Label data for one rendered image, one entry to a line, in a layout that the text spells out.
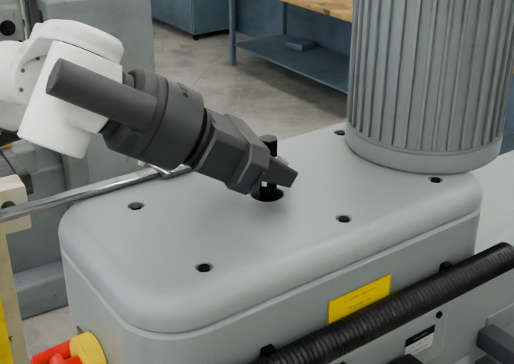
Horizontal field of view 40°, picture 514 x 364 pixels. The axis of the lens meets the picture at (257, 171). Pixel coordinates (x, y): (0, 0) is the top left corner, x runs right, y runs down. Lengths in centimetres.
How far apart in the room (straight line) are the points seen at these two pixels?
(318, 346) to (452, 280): 20
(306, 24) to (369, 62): 670
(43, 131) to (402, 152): 42
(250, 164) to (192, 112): 8
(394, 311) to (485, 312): 29
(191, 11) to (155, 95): 749
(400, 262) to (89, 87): 39
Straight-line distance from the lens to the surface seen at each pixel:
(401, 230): 78
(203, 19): 824
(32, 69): 77
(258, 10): 822
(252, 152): 71
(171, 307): 64
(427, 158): 86
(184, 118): 70
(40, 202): 81
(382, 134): 87
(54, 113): 67
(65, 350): 89
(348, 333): 74
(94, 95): 64
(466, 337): 104
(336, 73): 645
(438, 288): 83
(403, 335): 90
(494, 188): 115
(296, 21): 768
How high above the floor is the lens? 227
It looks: 26 degrees down
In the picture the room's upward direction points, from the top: straight up
